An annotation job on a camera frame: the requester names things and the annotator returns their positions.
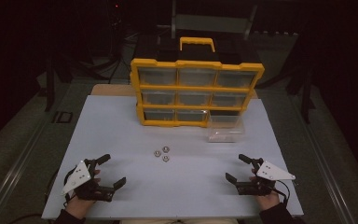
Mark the black stand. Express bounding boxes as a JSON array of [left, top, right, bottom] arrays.
[[44, 55, 73, 113], [286, 59, 317, 125]]

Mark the black tripod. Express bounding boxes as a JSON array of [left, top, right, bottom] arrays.
[[103, 0, 132, 82]]

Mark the black rectangular floor frame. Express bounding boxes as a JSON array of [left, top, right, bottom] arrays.
[[51, 110, 75, 125]]

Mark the person's left hand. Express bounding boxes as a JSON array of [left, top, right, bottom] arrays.
[[64, 195, 98, 220]]

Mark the transparent plastic drawer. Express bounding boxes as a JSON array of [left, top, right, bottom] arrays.
[[206, 110, 245, 144]]

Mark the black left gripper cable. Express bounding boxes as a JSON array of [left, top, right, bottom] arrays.
[[7, 166, 79, 224]]

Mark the person's right hand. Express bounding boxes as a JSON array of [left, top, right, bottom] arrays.
[[255, 190, 282, 212]]

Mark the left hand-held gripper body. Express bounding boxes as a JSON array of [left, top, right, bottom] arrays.
[[61, 158, 116, 203]]

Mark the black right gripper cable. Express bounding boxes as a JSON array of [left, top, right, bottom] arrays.
[[273, 179, 292, 207]]

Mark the grid of clear cabinet bins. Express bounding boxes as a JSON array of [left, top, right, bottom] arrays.
[[137, 66, 258, 123]]

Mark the yellow black drawer cabinet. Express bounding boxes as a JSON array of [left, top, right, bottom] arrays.
[[130, 36, 266, 129]]

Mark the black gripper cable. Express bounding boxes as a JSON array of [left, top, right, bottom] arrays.
[[273, 179, 292, 207], [7, 166, 79, 224]]

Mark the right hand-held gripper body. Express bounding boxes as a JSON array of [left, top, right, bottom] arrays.
[[234, 157, 296, 197]]

